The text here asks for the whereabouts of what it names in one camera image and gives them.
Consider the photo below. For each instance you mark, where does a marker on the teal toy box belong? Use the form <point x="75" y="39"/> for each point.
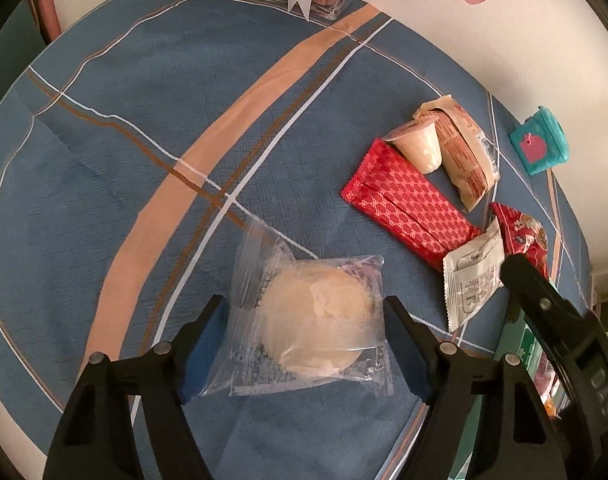
<point x="539" y="142"/>

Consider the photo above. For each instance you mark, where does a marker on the white cardboard box green rim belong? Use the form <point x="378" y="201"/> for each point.
<point x="515" y="335"/>

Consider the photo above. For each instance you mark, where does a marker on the red cartoon snack packet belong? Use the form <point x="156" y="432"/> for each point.
<point x="524" y="235"/>

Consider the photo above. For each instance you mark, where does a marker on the blue plaid bedsheet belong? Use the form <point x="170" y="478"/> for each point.
<point x="134" y="135"/>

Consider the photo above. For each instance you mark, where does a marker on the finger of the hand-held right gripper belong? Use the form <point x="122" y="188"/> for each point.
<point x="526" y="280"/>

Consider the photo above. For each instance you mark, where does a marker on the white jelly cup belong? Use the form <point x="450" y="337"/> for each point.
<point x="424" y="147"/>

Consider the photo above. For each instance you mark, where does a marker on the white sachet packet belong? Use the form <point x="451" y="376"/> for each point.
<point x="471" y="280"/>

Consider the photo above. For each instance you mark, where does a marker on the beige bread packet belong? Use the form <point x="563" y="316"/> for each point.
<point x="466" y="160"/>

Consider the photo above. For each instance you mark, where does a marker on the clear pastry packet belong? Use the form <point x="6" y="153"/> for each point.
<point x="314" y="320"/>

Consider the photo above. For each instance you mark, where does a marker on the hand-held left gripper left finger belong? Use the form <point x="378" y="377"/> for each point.
<point x="204" y="355"/>

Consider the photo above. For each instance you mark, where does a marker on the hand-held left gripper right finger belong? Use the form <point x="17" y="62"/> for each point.
<point x="409" y="355"/>

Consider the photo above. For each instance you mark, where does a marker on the red patterned snack packet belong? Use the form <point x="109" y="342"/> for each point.
<point x="409" y="200"/>

